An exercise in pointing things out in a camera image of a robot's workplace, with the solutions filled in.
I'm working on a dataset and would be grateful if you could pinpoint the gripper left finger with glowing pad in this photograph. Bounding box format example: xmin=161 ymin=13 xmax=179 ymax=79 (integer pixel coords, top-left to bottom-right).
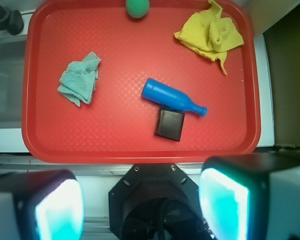
xmin=0 ymin=169 xmax=85 ymax=240

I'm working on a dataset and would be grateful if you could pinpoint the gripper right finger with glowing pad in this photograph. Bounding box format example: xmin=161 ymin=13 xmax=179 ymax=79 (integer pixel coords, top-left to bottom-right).
xmin=198 ymin=152 xmax=300 ymax=240

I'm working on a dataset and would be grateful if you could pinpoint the light blue cloth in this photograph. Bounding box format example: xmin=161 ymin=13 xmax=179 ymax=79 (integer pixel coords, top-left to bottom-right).
xmin=57 ymin=51 xmax=101 ymax=107

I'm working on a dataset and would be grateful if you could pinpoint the yellow cloth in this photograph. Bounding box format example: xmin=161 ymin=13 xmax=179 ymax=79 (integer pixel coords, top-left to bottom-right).
xmin=173 ymin=0 xmax=244 ymax=75

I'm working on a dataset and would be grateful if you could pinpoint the red plastic tray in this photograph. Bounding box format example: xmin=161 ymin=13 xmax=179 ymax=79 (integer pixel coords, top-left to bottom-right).
xmin=22 ymin=0 xmax=261 ymax=164

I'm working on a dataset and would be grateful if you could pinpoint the black square block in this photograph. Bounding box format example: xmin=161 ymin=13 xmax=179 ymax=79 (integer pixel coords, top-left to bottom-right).
xmin=154 ymin=107 xmax=185 ymax=142

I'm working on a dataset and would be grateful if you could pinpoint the blue plastic bottle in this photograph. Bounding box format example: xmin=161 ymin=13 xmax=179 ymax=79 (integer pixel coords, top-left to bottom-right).
xmin=141 ymin=78 xmax=208 ymax=117

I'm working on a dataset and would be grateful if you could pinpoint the black clamp knob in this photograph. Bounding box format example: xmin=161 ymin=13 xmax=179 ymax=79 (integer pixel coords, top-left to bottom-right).
xmin=0 ymin=5 xmax=24 ymax=36

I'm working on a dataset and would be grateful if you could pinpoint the green ball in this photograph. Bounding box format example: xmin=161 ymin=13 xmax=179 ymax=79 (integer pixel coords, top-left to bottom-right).
xmin=125 ymin=0 xmax=150 ymax=19

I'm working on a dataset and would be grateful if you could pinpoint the black octagonal mount plate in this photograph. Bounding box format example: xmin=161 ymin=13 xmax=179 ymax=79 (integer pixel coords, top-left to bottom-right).
xmin=108 ymin=164 xmax=212 ymax=240

